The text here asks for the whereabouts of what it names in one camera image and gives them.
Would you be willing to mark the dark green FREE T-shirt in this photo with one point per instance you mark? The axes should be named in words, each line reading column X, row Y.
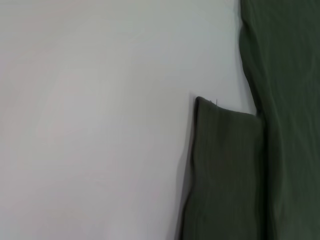
column 287, row 125

